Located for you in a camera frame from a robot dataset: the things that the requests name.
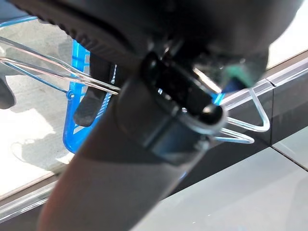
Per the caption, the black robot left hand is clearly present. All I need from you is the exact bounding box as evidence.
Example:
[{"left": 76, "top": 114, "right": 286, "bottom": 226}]
[{"left": 7, "top": 0, "right": 298, "bottom": 231}]

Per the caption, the blue plastic shopping basket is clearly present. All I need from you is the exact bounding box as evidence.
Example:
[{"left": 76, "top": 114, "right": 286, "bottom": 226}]
[{"left": 0, "top": 14, "right": 270, "bottom": 157}]

